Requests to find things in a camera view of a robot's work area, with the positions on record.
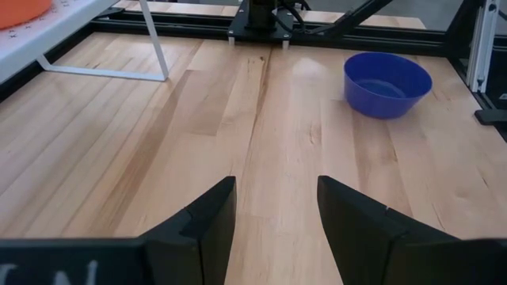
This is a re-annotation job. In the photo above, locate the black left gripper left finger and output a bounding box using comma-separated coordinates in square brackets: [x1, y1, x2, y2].
[138, 176, 238, 285]

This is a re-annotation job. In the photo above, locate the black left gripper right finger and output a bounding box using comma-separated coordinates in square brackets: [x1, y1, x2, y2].
[316, 175, 463, 285]

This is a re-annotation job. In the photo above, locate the blue plastic bowl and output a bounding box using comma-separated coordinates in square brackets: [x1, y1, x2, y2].
[343, 51, 433, 120]

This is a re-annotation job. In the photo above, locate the orange plastic bowl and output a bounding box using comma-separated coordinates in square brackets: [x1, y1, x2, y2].
[0, 0, 53, 31]

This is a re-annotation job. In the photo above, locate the silver aluminium strut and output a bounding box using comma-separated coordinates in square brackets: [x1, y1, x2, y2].
[466, 0, 501, 94]

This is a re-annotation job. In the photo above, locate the white perforated metal shelf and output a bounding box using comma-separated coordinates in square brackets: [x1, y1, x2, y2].
[0, 0, 170, 86]

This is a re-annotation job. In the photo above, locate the black aluminium table frame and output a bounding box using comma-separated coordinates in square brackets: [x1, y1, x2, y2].
[0, 0, 507, 143]

